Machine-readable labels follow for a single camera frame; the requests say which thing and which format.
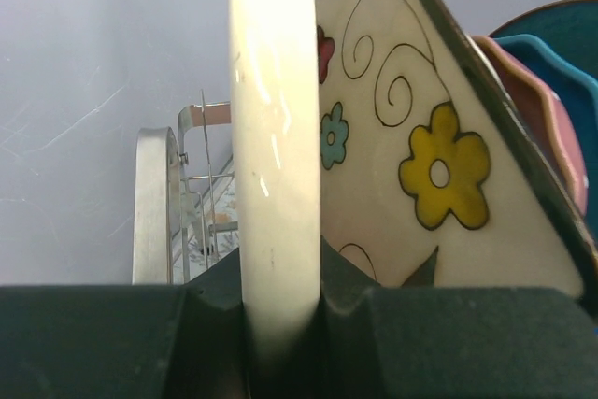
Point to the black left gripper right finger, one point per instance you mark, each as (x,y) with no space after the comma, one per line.
(426,342)

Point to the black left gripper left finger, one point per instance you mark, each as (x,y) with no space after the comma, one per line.
(144,341)

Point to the square floral plate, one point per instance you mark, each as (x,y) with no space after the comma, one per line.
(428,175)

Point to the pink cream round plate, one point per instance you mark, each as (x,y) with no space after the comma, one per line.
(276,132)

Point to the steel dish rack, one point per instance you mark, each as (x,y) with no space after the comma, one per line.
(176,231)

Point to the pink polka dot plate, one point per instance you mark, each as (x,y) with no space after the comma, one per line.
(544,118)

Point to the blue polka dot plate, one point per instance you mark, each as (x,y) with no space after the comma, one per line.
(577,91)

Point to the dark teal round plate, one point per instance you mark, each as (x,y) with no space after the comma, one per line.
(570,27)

